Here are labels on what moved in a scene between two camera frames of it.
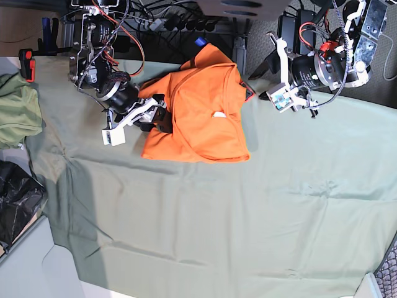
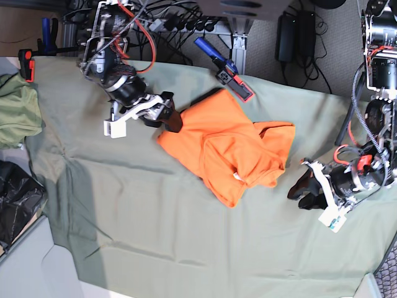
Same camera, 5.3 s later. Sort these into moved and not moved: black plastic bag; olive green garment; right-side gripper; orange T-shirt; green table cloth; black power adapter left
Moved: orange T-shirt; right-side gripper
Not moved: black power adapter left; olive green garment; black plastic bag; green table cloth
